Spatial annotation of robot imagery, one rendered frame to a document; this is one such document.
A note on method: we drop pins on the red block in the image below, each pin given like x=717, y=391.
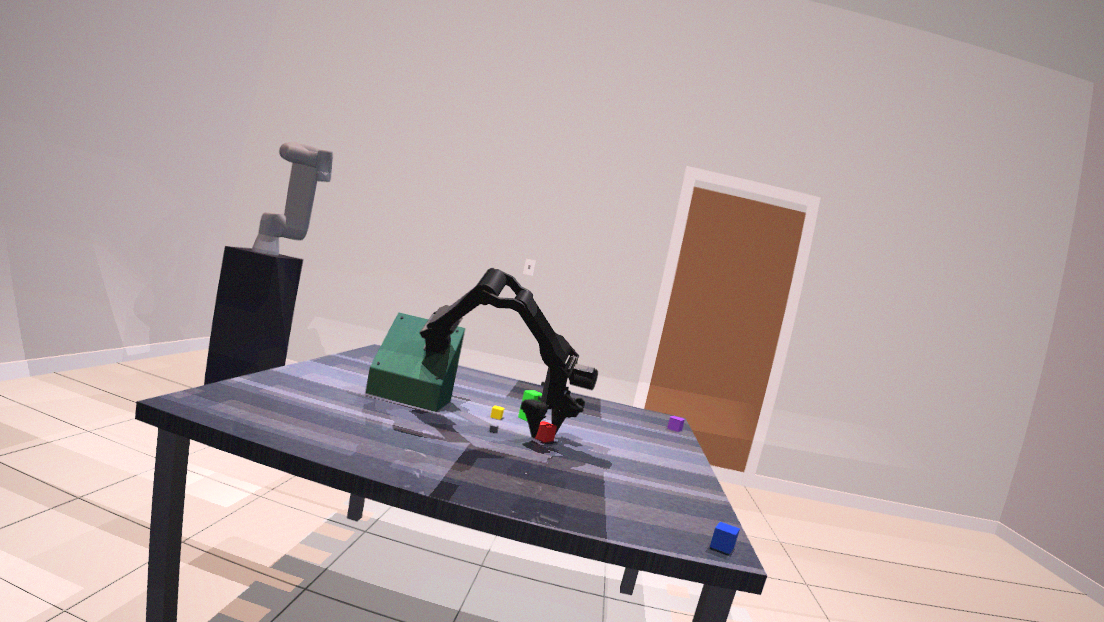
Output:
x=546, y=432

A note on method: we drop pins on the blue block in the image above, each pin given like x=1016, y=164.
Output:
x=724, y=537

